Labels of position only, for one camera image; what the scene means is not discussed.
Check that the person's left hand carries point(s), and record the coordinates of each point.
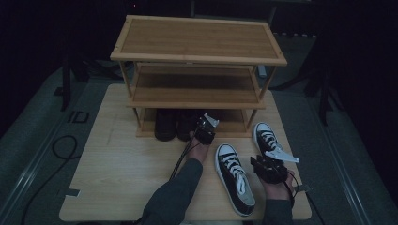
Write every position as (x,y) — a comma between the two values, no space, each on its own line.
(198,153)

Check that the dark metal stand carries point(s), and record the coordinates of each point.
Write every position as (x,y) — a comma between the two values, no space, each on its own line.
(324,100)
(65,87)

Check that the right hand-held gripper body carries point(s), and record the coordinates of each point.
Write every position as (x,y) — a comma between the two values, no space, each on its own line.
(272,170)

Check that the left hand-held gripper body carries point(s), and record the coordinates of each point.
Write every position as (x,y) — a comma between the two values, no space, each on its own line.
(206,134)

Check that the person's right hand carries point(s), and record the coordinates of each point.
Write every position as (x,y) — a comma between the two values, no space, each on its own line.
(277,191)

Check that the black leather shoe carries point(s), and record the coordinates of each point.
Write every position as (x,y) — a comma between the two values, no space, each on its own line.
(165,126)
(186,126)

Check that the grey tape piece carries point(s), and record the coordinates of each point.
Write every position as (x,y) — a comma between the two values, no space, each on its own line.
(303,188)
(68,192)

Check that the black white canvas sneaker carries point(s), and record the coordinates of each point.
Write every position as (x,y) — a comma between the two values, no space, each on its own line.
(233,182)
(264,134)

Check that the wooden shoe rack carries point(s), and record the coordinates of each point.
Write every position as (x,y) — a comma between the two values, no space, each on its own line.
(197,37)

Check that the small grey box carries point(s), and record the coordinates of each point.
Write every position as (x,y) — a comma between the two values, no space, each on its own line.
(262,71)

